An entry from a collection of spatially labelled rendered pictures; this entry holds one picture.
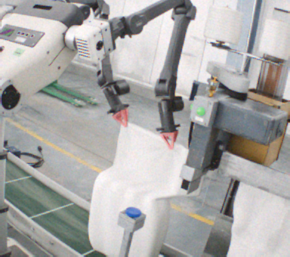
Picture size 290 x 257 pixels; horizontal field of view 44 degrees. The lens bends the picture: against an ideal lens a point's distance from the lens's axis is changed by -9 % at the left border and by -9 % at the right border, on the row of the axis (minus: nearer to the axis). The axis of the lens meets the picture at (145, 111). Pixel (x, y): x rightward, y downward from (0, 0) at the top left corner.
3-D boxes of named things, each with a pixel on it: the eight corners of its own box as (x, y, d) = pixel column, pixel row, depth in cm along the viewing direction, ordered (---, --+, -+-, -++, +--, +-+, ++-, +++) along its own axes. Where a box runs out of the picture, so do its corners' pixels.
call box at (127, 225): (115, 224, 145) (118, 212, 144) (128, 218, 152) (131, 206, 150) (132, 233, 141) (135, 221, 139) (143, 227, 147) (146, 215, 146)
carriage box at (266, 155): (211, 157, 170) (229, 88, 163) (237, 144, 198) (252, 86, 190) (260, 175, 157) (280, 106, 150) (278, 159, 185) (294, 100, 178)
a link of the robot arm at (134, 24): (172, -12, 171) (189, -14, 164) (180, 14, 176) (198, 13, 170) (107, 20, 143) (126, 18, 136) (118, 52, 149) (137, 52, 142)
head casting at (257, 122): (183, 163, 144) (202, 85, 137) (211, 151, 165) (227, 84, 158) (253, 191, 129) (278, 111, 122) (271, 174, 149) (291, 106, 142)
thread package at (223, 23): (195, 37, 165) (203, 0, 161) (211, 40, 179) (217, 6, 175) (229, 46, 157) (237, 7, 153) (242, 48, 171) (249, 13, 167)
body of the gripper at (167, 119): (180, 128, 168) (178, 110, 168) (169, 131, 159) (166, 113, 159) (168, 129, 171) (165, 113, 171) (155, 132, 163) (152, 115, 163)
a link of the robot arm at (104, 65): (92, 12, 199) (101, 2, 190) (101, 14, 202) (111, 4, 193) (94, 87, 186) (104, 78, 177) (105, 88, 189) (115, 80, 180)
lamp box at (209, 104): (189, 120, 137) (194, 95, 134) (194, 119, 140) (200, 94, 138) (207, 127, 133) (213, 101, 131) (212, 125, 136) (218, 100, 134)
